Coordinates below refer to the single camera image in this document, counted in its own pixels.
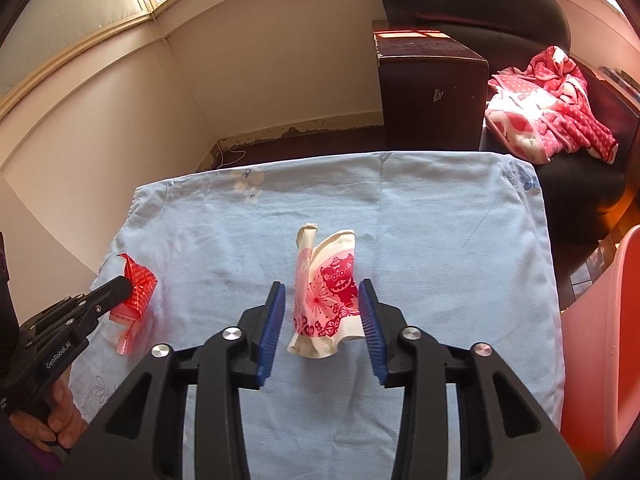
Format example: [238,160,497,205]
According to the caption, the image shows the pink polka dot blanket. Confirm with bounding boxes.
[485,46,618,165]

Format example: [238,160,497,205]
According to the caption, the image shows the dark wooden side cabinet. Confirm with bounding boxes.
[372,21,489,152]

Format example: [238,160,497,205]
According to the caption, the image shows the black leather armchair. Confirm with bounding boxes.
[382,0,639,309]

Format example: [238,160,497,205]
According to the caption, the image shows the red wrapper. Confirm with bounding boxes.
[108,252,157,356]

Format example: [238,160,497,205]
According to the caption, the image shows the person's left hand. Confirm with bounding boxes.
[9,368,88,452]

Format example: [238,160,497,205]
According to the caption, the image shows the light blue table cloth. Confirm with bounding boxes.
[70,152,565,479]

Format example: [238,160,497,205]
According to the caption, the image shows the crushed pink paper cup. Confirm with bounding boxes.
[288,223,364,360]

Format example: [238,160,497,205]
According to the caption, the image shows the pink plastic bucket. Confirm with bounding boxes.
[561,226,640,457]

